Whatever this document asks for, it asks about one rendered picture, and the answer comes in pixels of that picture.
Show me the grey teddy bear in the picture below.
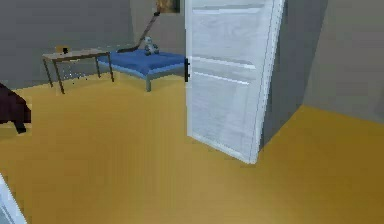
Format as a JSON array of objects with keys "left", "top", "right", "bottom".
[{"left": 143, "top": 36, "right": 160, "bottom": 56}]

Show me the framed wall picture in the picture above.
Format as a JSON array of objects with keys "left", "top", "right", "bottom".
[{"left": 155, "top": 0, "right": 181, "bottom": 14}]

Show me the blue bed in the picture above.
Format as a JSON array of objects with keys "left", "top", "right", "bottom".
[{"left": 96, "top": 49, "right": 186, "bottom": 93}]

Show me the brown baseball bat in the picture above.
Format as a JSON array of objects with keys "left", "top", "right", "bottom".
[{"left": 116, "top": 10, "right": 162, "bottom": 54}]

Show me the brown wooden table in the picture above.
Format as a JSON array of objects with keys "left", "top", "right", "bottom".
[{"left": 41, "top": 48, "right": 115, "bottom": 95}]

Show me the white furniture corner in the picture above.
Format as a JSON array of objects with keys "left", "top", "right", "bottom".
[{"left": 0, "top": 173, "right": 28, "bottom": 224}]

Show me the white panelled room door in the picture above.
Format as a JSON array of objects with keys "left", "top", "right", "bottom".
[{"left": 184, "top": 0, "right": 286, "bottom": 165}]

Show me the dark maroon armchair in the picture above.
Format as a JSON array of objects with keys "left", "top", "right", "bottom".
[{"left": 0, "top": 82, "right": 32, "bottom": 135}]

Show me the black door handle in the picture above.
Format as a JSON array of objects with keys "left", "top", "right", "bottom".
[{"left": 184, "top": 57, "right": 191, "bottom": 83}]

